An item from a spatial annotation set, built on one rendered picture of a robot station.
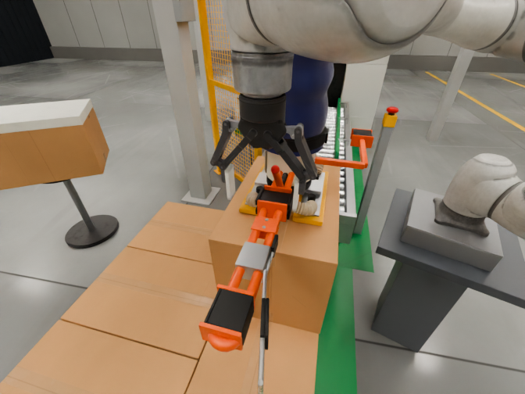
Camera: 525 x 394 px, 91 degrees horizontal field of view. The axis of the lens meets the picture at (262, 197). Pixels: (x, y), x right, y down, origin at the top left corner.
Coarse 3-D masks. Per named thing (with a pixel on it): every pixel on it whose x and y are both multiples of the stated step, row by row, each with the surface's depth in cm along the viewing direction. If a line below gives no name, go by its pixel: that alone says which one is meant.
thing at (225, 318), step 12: (228, 288) 48; (216, 300) 46; (228, 300) 46; (240, 300) 46; (252, 300) 47; (216, 312) 44; (228, 312) 44; (240, 312) 44; (252, 312) 48; (204, 324) 43; (216, 324) 43; (228, 324) 43; (240, 324) 43; (204, 336) 44; (228, 336) 42; (240, 336) 41; (240, 348) 43
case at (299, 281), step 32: (256, 160) 124; (224, 224) 86; (288, 224) 86; (224, 256) 84; (288, 256) 76; (320, 256) 75; (288, 288) 85; (320, 288) 81; (288, 320) 96; (320, 320) 91
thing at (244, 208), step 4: (264, 164) 115; (264, 168) 111; (264, 172) 108; (256, 176) 107; (252, 184) 102; (252, 188) 98; (256, 188) 94; (260, 188) 94; (248, 192) 97; (244, 200) 93; (244, 204) 91; (240, 208) 90; (244, 208) 90; (248, 208) 89; (252, 208) 89; (240, 212) 91; (244, 212) 90; (248, 212) 89; (252, 212) 89
